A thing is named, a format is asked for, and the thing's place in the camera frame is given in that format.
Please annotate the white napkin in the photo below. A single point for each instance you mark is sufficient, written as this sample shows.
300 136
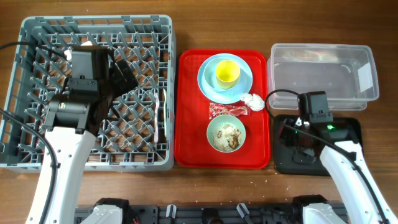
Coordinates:
253 101

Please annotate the mint green bowl on plate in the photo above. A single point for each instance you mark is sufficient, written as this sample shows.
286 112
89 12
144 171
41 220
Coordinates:
227 73

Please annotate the red snack wrapper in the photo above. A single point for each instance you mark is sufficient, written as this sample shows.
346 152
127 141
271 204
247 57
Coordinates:
216 109

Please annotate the light blue plate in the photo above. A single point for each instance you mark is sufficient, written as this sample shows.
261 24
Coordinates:
207 80

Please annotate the white plastic fork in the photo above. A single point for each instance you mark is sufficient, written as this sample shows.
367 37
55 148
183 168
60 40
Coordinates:
156 116

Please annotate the grey dishwasher rack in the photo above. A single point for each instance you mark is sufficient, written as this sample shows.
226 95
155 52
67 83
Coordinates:
146 42

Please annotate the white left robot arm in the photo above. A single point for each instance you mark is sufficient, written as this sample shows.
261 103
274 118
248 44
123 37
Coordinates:
72 123

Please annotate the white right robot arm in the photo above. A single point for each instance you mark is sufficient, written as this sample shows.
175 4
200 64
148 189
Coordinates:
340 153

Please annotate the clear plastic bin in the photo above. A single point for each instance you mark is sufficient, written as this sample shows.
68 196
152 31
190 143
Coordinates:
347 74

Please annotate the mint green food bowl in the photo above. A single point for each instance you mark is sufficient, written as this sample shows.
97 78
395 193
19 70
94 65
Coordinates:
223 119

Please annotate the rice and food scraps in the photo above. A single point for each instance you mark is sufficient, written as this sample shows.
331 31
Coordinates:
226 137

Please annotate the yellow plastic cup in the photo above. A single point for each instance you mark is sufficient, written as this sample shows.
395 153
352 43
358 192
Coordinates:
227 74

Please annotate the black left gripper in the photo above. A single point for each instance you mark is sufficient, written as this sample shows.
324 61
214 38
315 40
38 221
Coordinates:
121 85

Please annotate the black waste tray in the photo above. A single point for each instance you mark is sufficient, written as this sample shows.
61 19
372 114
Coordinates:
296 152

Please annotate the red plastic tray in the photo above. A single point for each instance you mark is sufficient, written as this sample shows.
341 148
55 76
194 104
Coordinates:
192 148

